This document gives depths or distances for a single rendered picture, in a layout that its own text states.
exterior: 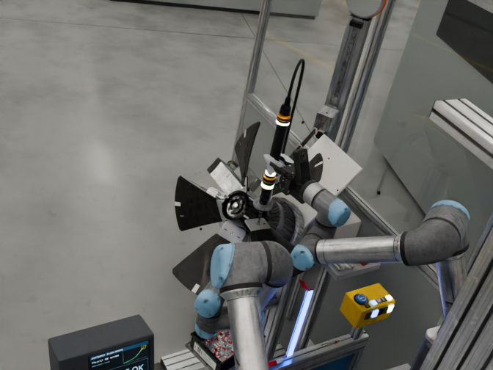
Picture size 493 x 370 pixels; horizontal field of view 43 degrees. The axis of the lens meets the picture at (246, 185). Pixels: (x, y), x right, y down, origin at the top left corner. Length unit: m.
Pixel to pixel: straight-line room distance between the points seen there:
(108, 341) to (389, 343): 1.58
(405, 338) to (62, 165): 2.71
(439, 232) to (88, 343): 0.98
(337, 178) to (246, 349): 1.02
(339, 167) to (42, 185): 2.43
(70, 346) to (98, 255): 2.13
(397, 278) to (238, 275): 1.29
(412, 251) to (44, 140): 3.54
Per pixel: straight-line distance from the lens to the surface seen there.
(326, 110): 2.67
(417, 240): 1.74
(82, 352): 1.71
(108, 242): 3.92
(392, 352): 2.98
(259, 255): 1.66
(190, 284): 2.34
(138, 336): 1.74
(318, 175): 2.16
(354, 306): 2.27
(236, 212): 2.27
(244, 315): 1.64
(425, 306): 2.74
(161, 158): 4.72
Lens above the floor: 2.57
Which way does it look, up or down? 34 degrees down
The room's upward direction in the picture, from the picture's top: 12 degrees clockwise
